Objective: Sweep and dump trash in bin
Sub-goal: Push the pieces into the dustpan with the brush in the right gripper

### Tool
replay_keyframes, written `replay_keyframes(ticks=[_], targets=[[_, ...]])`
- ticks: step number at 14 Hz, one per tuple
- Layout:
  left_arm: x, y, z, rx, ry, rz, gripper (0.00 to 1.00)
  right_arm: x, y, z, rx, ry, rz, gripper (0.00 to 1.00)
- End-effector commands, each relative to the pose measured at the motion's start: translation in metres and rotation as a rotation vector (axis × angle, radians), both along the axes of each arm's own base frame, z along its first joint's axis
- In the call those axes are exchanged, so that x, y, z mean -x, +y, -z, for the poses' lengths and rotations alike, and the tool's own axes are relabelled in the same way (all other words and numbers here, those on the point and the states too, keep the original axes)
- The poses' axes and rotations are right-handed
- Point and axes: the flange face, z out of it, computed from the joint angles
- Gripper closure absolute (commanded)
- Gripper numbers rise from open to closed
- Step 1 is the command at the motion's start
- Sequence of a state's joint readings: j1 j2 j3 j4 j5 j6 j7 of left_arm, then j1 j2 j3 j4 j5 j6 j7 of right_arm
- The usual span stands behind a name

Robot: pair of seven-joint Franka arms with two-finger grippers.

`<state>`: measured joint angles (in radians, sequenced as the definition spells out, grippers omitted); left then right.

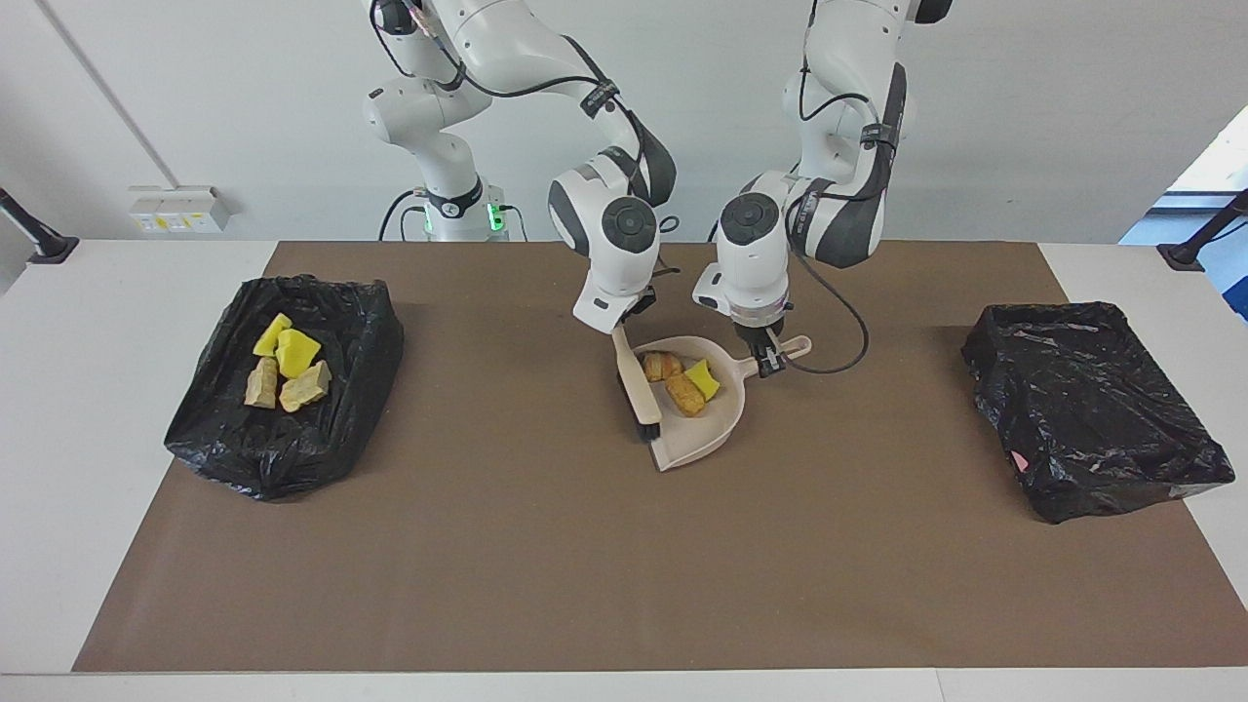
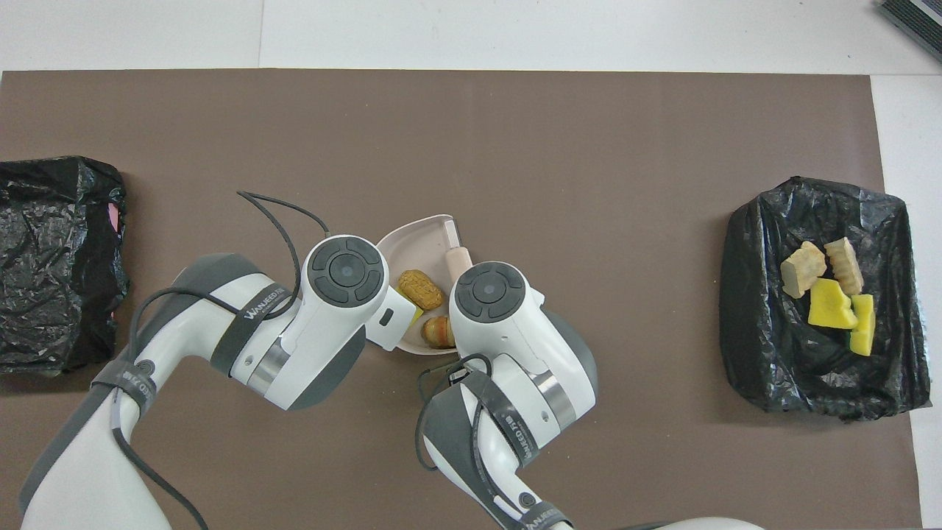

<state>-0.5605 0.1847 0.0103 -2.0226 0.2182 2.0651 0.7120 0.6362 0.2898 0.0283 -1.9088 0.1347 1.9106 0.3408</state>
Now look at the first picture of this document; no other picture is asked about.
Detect beige hand brush black bristles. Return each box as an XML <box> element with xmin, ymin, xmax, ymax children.
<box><xmin>611</xmin><ymin>325</ymin><xmax>664</xmax><ymax>442</ymax></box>

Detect brown oval bread roll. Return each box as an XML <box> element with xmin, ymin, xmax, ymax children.
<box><xmin>666</xmin><ymin>373</ymin><xmax>707</xmax><ymax>418</ymax></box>

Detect beige plastic dustpan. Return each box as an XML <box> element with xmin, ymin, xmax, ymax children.
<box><xmin>632</xmin><ymin>334</ymin><xmax>812</xmax><ymax>473</ymax></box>

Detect black bag-lined bin pink patch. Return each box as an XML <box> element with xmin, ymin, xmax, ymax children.
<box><xmin>962</xmin><ymin>300</ymin><xmax>1236</xmax><ymax>526</ymax></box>

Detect brown table mat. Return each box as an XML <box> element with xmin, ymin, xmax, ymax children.
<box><xmin>73</xmin><ymin>241</ymin><xmax>1248</xmax><ymax>674</ymax></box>

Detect black clamp stand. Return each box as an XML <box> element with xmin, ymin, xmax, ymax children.
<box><xmin>0</xmin><ymin>187</ymin><xmax>79</xmax><ymax>265</ymax></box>
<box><xmin>1157</xmin><ymin>190</ymin><xmax>1248</xmax><ymax>272</ymax></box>

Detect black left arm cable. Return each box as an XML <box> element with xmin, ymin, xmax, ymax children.
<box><xmin>788</xmin><ymin>58</ymin><xmax>903</xmax><ymax>375</ymax></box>

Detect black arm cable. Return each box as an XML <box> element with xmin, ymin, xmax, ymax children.
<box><xmin>370</xmin><ymin>0</ymin><xmax>683</xmax><ymax>278</ymax></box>
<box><xmin>788</xmin><ymin>58</ymin><xmax>903</xmax><ymax>375</ymax></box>

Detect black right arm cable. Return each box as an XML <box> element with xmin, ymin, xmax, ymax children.
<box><xmin>370</xmin><ymin>0</ymin><xmax>683</xmax><ymax>278</ymax></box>

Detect white wall outlet box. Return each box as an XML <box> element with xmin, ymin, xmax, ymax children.
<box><xmin>129</xmin><ymin>185</ymin><xmax>235</xmax><ymax>235</ymax></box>

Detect white wall cable duct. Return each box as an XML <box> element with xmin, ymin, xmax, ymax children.
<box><xmin>37</xmin><ymin>0</ymin><xmax>186</xmax><ymax>191</ymax></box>

